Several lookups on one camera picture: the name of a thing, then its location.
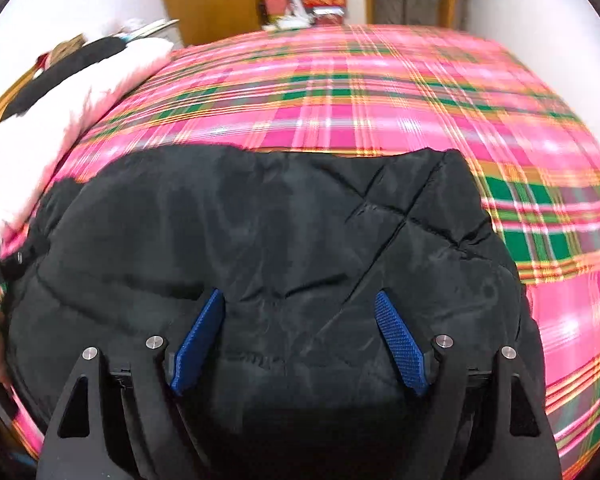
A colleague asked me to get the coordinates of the pink plaid bed sheet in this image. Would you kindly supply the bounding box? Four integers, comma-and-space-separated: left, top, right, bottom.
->
0, 26, 600, 479

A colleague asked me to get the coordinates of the white folded duvet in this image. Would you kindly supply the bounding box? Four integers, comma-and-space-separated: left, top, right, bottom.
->
0, 37, 174, 252

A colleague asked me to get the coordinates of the brown teddy bear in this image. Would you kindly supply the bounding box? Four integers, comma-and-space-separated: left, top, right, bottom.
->
46, 34, 86, 66

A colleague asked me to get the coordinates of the black quilted puffer jacket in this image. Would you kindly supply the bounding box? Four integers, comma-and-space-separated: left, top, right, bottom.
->
6, 144, 545, 478

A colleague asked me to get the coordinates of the pink storage box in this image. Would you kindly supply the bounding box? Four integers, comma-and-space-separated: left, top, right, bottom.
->
262, 0, 289, 20

